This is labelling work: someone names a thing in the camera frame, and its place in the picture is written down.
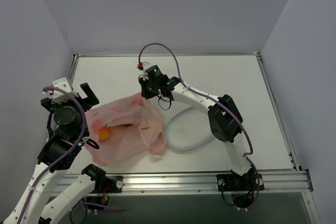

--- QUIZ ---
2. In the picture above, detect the pink plastic bag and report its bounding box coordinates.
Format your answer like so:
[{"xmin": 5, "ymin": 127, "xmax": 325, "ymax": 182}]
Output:
[{"xmin": 86, "ymin": 93, "xmax": 166, "ymax": 166}]

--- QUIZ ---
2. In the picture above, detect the orange fake peach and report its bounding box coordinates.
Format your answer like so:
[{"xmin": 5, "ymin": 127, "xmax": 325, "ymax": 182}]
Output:
[{"xmin": 98, "ymin": 127, "xmax": 110, "ymax": 142}]

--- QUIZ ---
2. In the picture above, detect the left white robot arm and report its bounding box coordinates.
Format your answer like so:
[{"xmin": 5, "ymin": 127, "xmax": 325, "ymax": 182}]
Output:
[{"xmin": 4, "ymin": 78, "xmax": 108, "ymax": 223}]

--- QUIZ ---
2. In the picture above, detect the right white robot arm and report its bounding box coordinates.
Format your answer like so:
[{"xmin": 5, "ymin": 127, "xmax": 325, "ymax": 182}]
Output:
[{"xmin": 137, "ymin": 62, "xmax": 257, "ymax": 177}]

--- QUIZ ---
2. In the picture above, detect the white oval plate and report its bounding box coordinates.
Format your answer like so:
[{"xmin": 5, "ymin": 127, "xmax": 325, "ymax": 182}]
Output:
[{"xmin": 164, "ymin": 107, "xmax": 214, "ymax": 152}]

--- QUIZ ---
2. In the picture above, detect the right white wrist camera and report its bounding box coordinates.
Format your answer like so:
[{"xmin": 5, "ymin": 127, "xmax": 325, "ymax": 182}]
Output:
[{"xmin": 137, "ymin": 61, "xmax": 153, "ymax": 73}]

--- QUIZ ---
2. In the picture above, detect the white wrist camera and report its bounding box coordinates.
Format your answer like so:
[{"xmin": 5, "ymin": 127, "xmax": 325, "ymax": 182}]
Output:
[
  {"xmin": 43, "ymin": 77, "xmax": 78, "ymax": 104},
  {"xmin": 137, "ymin": 61, "xmax": 153, "ymax": 73}
]

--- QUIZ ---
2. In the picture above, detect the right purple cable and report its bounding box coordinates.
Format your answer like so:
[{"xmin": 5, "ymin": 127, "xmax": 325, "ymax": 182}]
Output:
[{"xmin": 138, "ymin": 42, "xmax": 263, "ymax": 204}]

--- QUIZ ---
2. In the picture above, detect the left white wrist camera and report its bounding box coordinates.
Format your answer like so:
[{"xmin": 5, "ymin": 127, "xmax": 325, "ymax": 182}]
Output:
[{"xmin": 43, "ymin": 77, "xmax": 78, "ymax": 104}]

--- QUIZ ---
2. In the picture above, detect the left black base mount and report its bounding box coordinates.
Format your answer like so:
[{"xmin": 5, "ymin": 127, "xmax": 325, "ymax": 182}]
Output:
[{"xmin": 93, "ymin": 176, "xmax": 124, "ymax": 193}]

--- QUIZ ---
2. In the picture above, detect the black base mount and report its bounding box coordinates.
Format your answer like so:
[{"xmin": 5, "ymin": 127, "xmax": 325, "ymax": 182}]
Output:
[
  {"xmin": 93, "ymin": 176, "xmax": 124, "ymax": 193},
  {"xmin": 216, "ymin": 172, "xmax": 265, "ymax": 192}
]

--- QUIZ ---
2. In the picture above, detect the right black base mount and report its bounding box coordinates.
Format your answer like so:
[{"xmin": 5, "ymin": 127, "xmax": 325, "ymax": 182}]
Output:
[{"xmin": 216, "ymin": 172, "xmax": 265, "ymax": 192}]

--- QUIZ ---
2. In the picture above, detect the aluminium front rail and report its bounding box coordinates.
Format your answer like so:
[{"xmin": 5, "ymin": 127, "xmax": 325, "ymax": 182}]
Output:
[{"xmin": 49, "ymin": 169, "xmax": 313, "ymax": 196}]

